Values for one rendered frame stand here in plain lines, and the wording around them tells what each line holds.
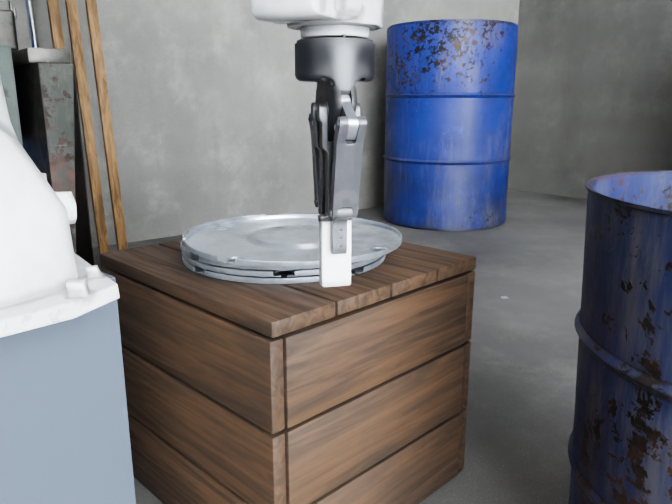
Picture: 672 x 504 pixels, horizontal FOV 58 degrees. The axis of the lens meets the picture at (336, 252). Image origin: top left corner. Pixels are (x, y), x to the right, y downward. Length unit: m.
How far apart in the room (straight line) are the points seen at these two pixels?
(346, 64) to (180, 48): 2.13
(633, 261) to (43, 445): 0.50
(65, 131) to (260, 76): 1.90
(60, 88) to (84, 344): 0.60
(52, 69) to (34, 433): 0.65
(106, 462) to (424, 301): 0.46
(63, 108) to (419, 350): 0.62
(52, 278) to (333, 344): 0.38
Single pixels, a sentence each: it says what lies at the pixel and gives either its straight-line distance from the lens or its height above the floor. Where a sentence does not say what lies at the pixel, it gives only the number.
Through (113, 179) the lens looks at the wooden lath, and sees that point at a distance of 2.25.
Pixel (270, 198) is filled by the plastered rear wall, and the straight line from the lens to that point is 2.90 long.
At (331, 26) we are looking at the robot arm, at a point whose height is 0.63.
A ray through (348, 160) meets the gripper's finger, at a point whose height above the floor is 0.52.
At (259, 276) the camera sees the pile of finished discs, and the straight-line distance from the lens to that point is 0.75.
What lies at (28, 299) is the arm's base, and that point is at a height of 0.46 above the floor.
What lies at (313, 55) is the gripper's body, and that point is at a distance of 0.57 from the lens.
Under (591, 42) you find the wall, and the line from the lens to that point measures 3.85.
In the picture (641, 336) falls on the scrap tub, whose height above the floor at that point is 0.36.
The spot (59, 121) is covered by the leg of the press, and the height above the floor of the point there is 0.54.
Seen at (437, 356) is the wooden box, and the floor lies 0.22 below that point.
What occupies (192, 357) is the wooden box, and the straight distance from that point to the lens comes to 0.78.
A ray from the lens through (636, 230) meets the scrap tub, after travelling 0.61.
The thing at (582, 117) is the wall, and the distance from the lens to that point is 3.84.
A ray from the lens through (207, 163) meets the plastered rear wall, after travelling 2.72.
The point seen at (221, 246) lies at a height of 0.39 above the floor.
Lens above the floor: 0.57
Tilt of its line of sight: 14 degrees down
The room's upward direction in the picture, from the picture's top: straight up
